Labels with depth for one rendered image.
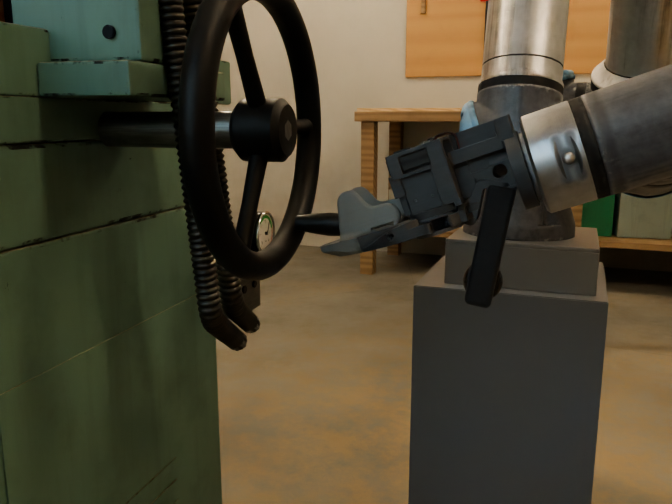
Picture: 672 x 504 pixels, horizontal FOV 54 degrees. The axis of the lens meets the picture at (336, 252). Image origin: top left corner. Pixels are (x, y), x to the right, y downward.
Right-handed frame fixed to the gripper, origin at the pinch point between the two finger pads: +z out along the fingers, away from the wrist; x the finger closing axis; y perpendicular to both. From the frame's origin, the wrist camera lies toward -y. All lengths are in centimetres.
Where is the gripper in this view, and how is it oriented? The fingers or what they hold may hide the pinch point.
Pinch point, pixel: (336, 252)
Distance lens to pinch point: 65.7
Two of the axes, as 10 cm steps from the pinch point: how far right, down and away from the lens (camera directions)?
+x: -2.9, 1.9, -9.4
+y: -3.3, -9.4, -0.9
